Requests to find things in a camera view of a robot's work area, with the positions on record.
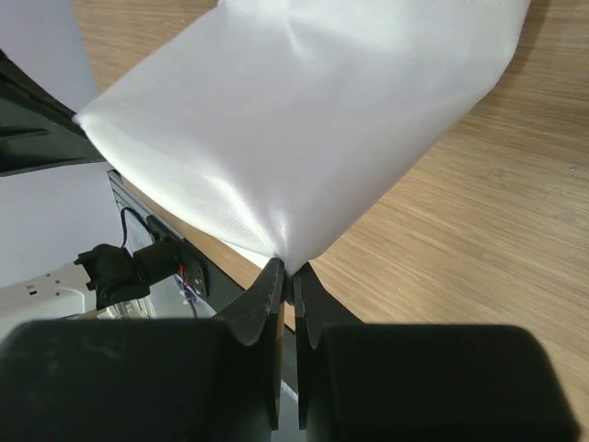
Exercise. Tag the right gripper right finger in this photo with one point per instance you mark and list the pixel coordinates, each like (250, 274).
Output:
(362, 381)

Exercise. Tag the white t shirt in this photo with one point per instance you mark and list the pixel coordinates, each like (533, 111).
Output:
(275, 125)

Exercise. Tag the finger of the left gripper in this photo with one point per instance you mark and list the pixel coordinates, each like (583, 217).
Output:
(37, 130)

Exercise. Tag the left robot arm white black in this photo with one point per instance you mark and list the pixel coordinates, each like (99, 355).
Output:
(63, 237)

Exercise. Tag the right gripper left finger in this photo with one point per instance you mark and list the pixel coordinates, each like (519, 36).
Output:
(97, 380)

